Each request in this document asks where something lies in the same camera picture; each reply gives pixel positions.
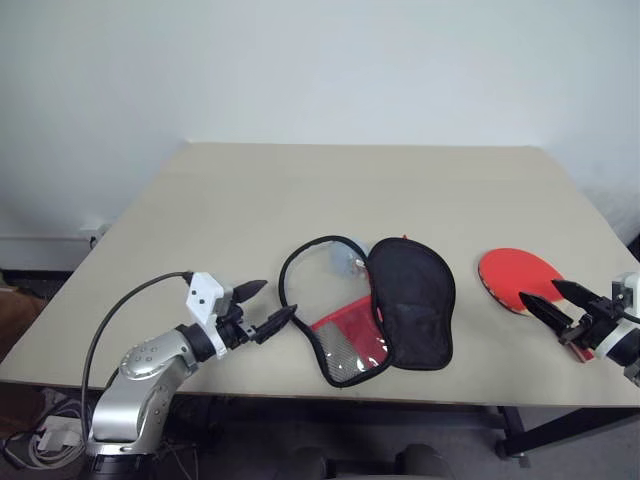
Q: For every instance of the red table tennis paddle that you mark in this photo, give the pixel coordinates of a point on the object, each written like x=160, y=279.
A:
x=515, y=272

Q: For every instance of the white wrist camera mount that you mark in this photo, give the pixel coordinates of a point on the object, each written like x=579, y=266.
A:
x=202, y=292
x=628, y=286

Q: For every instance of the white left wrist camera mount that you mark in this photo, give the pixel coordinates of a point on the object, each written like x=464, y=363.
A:
x=202, y=292

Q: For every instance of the pale plastic packet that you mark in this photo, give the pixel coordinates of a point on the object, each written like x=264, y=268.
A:
x=345, y=260

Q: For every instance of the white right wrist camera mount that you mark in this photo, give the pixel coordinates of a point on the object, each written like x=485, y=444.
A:
x=628, y=286

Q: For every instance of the black clear paddle case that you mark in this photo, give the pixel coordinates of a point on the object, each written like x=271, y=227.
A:
x=415, y=310

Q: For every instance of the white wall trunking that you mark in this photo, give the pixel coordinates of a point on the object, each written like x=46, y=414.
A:
x=40, y=252

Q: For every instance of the white power strip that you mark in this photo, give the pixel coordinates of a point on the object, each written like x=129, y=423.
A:
x=57, y=436

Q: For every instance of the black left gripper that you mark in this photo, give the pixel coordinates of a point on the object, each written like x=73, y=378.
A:
x=235, y=327

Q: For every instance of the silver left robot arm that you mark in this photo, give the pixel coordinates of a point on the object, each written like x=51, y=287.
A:
x=135, y=395

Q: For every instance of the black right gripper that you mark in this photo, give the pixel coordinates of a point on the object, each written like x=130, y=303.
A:
x=595, y=325

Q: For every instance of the brown cardboard box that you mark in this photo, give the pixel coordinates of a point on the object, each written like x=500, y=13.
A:
x=20, y=312

